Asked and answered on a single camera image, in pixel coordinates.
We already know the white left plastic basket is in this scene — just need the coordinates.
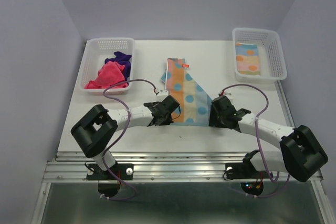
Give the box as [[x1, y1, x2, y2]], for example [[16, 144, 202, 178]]
[[77, 37, 136, 95]]

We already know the white plastic basket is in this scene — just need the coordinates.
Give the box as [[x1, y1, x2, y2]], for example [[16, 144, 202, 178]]
[[232, 28, 287, 83], [77, 37, 136, 95]]

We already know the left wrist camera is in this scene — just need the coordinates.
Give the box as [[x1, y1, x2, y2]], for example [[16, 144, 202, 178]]
[[156, 90, 169, 102]]

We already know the white right plastic basket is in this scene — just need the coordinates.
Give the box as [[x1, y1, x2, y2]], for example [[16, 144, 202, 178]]
[[232, 28, 287, 83]]

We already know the purple towel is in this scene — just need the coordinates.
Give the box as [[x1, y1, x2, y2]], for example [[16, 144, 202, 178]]
[[104, 51, 132, 79]]

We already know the orange blue dotted towel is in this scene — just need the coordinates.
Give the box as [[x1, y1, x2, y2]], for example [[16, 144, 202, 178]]
[[235, 42, 261, 76]]

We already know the aluminium rail frame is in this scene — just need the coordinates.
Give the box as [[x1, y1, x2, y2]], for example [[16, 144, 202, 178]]
[[31, 77, 331, 224]]

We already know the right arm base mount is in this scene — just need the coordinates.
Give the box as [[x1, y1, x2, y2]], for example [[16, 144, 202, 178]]
[[223, 150, 269, 181]]

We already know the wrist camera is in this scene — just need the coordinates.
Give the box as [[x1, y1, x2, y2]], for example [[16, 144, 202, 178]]
[[218, 92, 234, 103], [156, 90, 169, 102]]

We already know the blue dotted striped towel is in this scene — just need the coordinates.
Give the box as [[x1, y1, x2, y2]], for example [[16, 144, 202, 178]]
[[161, 58, 212, 127]]

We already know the pink microfiber towel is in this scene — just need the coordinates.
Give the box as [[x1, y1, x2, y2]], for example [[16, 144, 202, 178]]
[[85, 61, 126, 89]]

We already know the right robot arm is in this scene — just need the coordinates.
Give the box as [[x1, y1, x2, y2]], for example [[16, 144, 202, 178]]
[[209, 95, 328, 182]]

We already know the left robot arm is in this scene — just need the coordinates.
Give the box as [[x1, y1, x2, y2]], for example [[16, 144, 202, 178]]
[[70, 95, 180, 179]]

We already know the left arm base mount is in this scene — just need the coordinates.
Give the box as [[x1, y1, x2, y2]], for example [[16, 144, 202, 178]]
[[86, 162, 134, 182]]

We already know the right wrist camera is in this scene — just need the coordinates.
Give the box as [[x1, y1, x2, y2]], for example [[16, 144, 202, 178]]
[[218, 92, 234, 103]]

